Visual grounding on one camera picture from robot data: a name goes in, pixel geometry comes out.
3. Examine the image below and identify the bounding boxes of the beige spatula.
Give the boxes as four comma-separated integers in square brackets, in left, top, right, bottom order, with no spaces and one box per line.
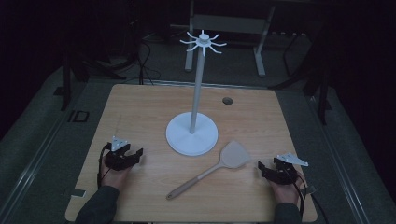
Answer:
[165,140,253,201]

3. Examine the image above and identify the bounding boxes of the black floor cable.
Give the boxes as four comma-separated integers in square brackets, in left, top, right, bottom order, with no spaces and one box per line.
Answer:
[135,38,163,86]

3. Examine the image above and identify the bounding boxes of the person's left hand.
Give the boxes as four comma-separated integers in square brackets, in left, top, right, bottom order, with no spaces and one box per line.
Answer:
[99,155,133,191]

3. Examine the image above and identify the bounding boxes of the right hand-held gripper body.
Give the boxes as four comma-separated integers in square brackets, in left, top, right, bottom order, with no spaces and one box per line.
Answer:
[273,152,309,186]

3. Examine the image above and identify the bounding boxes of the black looped cable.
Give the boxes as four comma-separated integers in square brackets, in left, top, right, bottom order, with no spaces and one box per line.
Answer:
[282,32,302,77]

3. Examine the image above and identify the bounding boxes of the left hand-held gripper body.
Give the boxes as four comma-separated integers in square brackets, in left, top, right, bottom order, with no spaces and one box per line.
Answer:
[105,135,134,172]

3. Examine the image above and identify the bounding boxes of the person's right hand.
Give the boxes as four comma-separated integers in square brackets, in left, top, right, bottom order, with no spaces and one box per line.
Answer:
[269,172,307,206]

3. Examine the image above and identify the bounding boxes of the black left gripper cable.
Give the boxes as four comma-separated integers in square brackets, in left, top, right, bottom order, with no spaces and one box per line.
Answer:
[96,143,112,189]

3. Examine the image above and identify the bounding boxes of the metal table edge bracket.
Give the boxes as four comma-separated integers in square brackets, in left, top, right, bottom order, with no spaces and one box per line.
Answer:
[70,188,88,199]
[300,185,319,197]

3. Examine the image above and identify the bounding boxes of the black metal stand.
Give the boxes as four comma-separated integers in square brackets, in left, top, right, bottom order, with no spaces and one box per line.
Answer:
[269,29,332,126]
[53,46,127,112]

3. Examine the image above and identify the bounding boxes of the white hook rack stand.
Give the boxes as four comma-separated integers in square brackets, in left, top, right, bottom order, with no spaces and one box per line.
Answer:
[165,29,228,157]

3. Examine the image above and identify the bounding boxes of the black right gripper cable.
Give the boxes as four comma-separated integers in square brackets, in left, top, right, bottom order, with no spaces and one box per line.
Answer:
[286,167,308,224]

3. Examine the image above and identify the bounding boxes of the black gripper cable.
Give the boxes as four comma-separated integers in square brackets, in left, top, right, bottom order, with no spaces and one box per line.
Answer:
[286,167,308,224]
[96,143,112,189]

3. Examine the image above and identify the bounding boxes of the black floor socket box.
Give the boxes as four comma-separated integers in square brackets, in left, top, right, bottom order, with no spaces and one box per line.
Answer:
[67,109,91,123]

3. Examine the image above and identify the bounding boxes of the white metal desk frame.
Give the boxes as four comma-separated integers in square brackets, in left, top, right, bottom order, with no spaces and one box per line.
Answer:
[184,0,276,78]

